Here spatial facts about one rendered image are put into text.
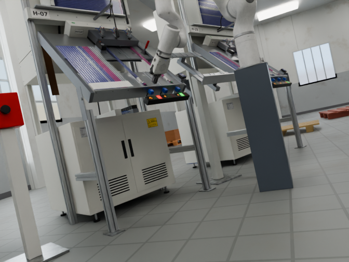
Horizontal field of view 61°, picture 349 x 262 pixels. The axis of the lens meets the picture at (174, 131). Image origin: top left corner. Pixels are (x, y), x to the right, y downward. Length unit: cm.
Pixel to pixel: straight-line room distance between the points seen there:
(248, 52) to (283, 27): 990
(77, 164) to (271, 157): 112
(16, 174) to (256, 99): 127
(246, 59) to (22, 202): 136
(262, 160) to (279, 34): 1003
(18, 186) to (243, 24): 142
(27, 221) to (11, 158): 30
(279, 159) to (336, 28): 1014
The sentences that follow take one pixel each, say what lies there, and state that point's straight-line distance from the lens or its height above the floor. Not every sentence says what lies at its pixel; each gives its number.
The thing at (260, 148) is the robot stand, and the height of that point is 24.
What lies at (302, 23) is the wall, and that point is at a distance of 1169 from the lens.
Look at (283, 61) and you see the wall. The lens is 1145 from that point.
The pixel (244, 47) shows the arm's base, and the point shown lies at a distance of 179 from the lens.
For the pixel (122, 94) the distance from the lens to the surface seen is 170.
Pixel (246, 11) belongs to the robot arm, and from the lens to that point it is 181.
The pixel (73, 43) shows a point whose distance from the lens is 210.
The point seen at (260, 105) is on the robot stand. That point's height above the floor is 48.
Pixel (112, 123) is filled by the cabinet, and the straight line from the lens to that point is 197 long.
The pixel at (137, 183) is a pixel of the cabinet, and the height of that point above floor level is 15.
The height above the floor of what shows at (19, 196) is 30.
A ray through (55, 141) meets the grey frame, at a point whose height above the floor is 53.
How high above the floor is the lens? 45
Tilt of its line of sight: level
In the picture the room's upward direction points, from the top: 12 degrees counter-clockwise
